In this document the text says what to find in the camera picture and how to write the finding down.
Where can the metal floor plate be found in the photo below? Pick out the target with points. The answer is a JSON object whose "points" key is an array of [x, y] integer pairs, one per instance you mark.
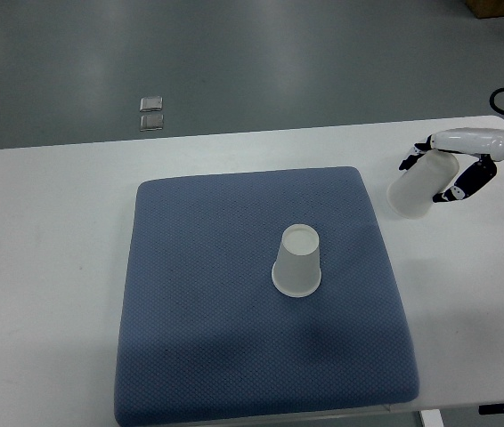
{"points": [[151, 122], [152, 103]]}

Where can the white paper cup on cushion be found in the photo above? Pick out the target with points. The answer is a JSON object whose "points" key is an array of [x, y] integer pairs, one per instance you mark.
{"points": [[297, 271]]}

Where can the brown cardboard box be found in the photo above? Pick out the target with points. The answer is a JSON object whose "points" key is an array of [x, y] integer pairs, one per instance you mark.
{"points": [[486, 9]]}

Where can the lower metal floor plate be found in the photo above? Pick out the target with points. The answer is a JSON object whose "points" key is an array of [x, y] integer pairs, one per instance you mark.
{"points": [[151, 122]]}

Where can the blue textured cushion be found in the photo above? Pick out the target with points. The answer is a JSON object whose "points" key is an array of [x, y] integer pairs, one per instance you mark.
{"points": [[204, 333]]}

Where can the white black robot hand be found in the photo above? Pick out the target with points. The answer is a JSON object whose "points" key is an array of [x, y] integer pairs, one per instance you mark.
{"points": [[486, 145]]}

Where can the upper metal floor plate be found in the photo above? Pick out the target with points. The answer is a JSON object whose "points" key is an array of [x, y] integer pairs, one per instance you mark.
{"points": [[152, 103]]}

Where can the white table leg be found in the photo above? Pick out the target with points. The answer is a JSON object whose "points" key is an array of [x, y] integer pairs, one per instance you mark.
{"points": [[431, 418]]}

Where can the white paper cup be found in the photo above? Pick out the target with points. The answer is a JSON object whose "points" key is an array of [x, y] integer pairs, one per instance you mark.
{"points": [[411, 195], [297, 271]]}

